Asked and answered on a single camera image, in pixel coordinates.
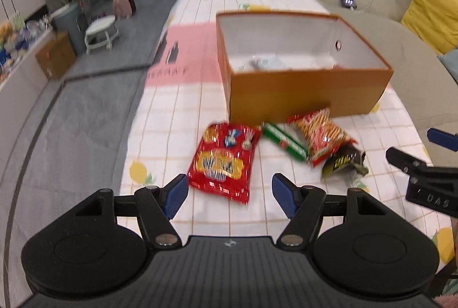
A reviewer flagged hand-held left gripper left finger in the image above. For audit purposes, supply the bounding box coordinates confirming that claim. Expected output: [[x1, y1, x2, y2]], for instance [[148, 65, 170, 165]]
[[74, 174, 189, 249]]

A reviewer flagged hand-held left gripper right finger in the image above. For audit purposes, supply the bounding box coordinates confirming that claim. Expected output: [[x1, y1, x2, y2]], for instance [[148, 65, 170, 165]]
[[272, 173, 389, 248]]

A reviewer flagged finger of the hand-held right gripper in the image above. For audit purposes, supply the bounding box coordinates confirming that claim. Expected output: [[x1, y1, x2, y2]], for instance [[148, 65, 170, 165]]
[[427, 128, 458, 153], [386, 147, 435, 185]]

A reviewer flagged green sausage packet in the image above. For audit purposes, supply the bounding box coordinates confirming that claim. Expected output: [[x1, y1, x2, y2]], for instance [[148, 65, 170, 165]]
[[261, 121, 309, 162]]

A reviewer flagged large red snack bag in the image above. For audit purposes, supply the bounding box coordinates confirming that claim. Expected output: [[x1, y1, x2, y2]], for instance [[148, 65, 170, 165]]
[[187, 122, 262, 204]]

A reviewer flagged black and yellow snack packet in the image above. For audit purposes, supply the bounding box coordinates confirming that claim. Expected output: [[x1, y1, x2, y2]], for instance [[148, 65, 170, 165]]
[[321, 145, 369, 181]]

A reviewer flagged red stick snack bag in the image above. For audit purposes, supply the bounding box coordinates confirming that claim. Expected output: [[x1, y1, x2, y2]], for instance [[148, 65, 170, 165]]
[[287, 108, 359, 168]]

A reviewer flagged orange cardboard box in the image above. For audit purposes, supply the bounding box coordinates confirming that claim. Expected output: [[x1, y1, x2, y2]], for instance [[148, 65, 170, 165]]
[[215, 10, 394, 125]]

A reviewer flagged clear packet of white balls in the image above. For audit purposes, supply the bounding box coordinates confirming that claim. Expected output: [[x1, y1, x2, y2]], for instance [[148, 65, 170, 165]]
[[238, 54, 287, 72]]

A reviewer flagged beige sofa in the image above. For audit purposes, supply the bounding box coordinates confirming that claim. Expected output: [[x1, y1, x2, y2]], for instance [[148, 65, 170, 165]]
[[304, 0, 458, 139]]

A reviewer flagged light blue cushion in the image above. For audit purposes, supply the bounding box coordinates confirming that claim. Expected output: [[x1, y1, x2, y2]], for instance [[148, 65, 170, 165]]
[[437, 50, 458, 85]]

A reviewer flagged teal striped cloth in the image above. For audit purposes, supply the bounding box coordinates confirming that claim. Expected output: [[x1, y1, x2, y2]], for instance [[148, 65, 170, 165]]
[[429, 265, 458, 303]]

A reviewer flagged yellow cushion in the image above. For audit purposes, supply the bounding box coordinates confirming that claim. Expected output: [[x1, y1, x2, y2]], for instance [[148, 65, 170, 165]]
[[400, 0, 458, 56]]

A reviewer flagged white wheeled stool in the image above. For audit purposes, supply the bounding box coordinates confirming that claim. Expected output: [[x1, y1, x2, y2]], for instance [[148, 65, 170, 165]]
[[84, 15, 120, 55]]

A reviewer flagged brown cardboard carton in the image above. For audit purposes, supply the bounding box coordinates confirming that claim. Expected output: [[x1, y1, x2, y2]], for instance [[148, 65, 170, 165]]
[[35, 31, 77, 80]]

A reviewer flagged pink heater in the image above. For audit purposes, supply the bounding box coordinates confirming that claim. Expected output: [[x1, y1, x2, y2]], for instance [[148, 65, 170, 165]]
[[112, 0, 137, 20]]

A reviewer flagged grey trash bin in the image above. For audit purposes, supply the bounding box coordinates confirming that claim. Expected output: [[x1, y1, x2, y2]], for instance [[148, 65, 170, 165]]
[[52, 4, 88, 57]]

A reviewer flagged white low cabinet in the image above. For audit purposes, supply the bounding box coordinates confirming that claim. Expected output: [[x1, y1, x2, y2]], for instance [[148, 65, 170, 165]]
[[0, 27, 58, 94]]

